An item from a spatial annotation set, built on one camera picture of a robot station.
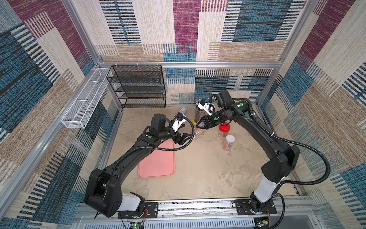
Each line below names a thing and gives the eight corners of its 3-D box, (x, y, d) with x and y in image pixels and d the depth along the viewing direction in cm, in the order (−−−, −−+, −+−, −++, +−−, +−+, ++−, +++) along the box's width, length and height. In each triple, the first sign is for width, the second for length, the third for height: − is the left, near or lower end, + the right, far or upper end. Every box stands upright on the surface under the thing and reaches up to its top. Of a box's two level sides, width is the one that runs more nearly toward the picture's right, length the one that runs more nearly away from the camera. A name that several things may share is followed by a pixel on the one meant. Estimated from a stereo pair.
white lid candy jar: (223, 151, 96) (226, 142, 87) (221, 143, 100) (225, 134, 91) (231, 150, 96) (236, 142, 87) (229, 143, 100) (234, 134, 91)
